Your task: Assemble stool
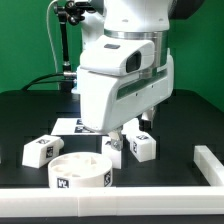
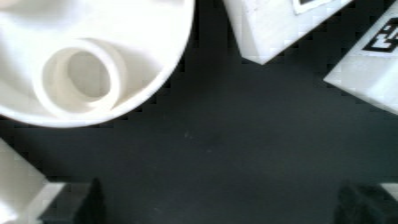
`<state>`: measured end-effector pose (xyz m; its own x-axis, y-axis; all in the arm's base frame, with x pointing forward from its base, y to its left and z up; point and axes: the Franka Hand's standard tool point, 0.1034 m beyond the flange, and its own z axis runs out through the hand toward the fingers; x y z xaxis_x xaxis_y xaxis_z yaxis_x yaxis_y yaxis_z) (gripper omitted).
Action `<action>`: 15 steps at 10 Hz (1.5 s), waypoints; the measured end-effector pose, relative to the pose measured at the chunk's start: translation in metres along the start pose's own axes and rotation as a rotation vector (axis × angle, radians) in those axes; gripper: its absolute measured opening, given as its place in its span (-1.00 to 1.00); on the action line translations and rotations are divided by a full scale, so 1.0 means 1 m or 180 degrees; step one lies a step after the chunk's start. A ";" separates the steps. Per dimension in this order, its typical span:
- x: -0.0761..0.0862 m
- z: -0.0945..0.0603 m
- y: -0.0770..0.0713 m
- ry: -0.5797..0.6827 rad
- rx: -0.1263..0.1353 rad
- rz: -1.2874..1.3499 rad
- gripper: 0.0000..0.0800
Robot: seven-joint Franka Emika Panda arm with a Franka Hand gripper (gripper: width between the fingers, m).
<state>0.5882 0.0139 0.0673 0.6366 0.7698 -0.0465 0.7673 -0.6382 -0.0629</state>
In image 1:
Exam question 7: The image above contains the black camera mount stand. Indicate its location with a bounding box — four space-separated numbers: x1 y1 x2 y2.
54 0 96 92

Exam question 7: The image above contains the white cable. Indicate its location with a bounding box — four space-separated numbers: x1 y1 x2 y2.
45 0 60 74

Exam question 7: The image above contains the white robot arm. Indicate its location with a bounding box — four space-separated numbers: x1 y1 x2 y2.
77 0 177 150

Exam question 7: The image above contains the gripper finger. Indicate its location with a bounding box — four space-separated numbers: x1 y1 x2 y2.
139 107 156 131
108 128 123 151

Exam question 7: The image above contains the white round stool seat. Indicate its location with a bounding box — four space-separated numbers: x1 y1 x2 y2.
48 152 113 188

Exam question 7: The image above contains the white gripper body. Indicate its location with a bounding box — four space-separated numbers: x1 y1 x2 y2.
78 55 174 133

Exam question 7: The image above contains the black cable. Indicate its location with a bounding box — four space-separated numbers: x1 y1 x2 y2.
21 72 78 91

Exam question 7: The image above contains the white L-shaped obstacle fence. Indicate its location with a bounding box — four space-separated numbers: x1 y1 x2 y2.
0 145 224 218

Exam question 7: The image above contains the white fiducial marker sheet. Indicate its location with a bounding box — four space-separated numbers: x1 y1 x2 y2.
50 117 101 136

